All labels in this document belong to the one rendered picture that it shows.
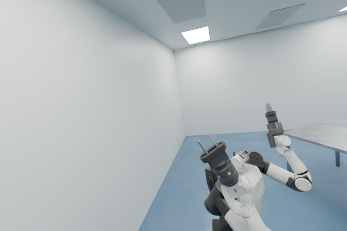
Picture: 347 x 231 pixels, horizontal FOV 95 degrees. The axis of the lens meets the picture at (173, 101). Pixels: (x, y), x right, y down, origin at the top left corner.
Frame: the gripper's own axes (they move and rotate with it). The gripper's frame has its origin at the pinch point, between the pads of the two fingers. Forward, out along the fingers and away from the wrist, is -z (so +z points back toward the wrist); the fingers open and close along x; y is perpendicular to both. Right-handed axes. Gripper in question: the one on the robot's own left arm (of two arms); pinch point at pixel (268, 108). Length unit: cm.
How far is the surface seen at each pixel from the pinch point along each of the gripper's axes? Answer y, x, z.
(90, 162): 156, 12, 18
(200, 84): 99, -349, -173
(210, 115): 91, -390, -77
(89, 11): 139, 32, -134
